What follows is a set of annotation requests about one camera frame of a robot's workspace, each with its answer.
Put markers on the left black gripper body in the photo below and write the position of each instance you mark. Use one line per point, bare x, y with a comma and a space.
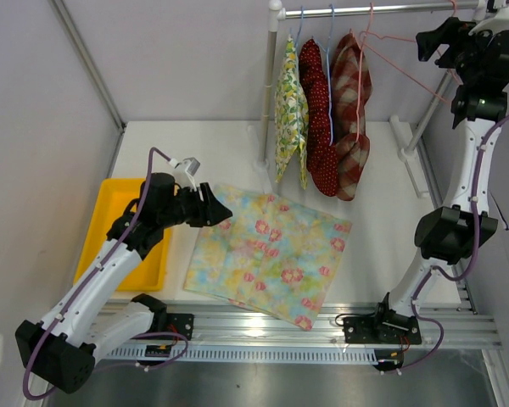
181, 209

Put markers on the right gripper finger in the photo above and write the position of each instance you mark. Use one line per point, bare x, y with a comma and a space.
440, 35
426, 47

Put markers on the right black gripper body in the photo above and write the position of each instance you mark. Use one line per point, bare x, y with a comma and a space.
466, 51

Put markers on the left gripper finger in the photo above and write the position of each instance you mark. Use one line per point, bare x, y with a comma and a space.
214, 218
211, 204

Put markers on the pink wire hanger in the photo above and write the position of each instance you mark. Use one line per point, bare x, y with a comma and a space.
360, 42
367, 32

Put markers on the floral cloth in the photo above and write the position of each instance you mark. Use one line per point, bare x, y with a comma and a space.
273, 256

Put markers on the red plaid skirt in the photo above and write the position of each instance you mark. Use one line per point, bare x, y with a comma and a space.
344, 75

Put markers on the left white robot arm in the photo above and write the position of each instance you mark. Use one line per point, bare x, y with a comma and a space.
63, 348

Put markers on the yellow plastic tray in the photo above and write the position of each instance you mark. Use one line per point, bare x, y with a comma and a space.
113, 197

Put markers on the red polka dot garment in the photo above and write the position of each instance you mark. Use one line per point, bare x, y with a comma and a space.
321, 161

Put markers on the yellow lemon print garment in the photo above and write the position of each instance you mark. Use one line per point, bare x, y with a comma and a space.
291, 115

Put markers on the metal clothes rack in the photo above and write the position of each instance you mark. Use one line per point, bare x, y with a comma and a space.
409, 152

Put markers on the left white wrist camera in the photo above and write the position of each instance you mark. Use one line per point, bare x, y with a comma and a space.
184, 171

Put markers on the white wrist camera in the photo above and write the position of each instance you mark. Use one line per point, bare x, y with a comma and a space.
184, 171
491, 16

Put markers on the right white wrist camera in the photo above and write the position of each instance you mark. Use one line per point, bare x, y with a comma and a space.
491, 16

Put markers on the blue wire hanger right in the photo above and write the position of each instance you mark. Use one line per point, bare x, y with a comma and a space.
326, 50

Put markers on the blue wire hanger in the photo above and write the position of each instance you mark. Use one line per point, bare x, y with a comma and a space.
299, 31
326, 50

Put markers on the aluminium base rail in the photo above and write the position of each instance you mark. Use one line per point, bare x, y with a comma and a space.
217, 323

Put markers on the blue wire hanger left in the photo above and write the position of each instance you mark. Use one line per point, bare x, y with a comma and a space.
299, 31

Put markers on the perforated cable duct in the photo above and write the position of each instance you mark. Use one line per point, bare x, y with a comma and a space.
333, 355

